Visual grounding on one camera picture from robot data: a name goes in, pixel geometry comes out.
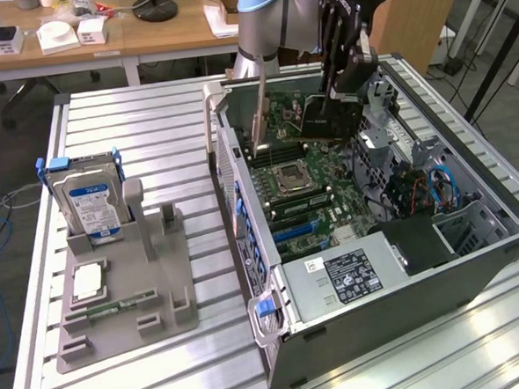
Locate graphics card with metal bracket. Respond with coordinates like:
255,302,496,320
246,49,366,158

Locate wooden cabinet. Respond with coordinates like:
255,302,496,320
364,0,473,78

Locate silver drive cage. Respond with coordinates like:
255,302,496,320
348,100,423,198

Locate black floor device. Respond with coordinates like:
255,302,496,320
442,55,468,77

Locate white paper booklet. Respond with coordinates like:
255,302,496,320
202,1,241,40

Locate CPU socket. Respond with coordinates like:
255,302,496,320
271,158,317,199

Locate green motherboard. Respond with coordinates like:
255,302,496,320
238,124,391,267

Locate black slanted pole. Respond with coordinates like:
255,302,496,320
457,9,519,125

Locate installed dark RAM stick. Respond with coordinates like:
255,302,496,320
266,188,335,217

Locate silver chipset heatsink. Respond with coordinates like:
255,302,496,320
330,224,357,245

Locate black round lamp base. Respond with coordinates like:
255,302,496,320
130,0,180,23

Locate silver disk bay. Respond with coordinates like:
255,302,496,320
430,195,518,259

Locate grey power supply unit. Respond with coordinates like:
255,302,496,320
279,231,412,326

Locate small white labelled box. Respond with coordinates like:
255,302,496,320
75,16,110,47

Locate blue case latch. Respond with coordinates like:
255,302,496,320
255,297,281,321

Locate open black PC case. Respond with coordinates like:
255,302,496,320
199,46,519,389

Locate white round moulded part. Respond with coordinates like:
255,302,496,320
35,18,83,56

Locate hard disk in blue caddy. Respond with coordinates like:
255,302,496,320
33,145,135,252

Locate black office chair base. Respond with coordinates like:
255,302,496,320
0,71,106,130

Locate white box with black lid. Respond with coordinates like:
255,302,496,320
0,24,26,56

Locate grey parts rack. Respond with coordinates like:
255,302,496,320
45,174,204,376

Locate green RAM stick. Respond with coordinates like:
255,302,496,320
65,293,156,325

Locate silver CPU chip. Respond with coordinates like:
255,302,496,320
69,264,106,300

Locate white table frame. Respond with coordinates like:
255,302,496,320
443,0,519,92

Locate blue wire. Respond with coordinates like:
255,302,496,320
427,163,464,214

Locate wooden desk white frame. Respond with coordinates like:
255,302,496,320
0,0,129,95
119,0,367,87

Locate blue floor cable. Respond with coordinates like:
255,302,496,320
0,209,23,378

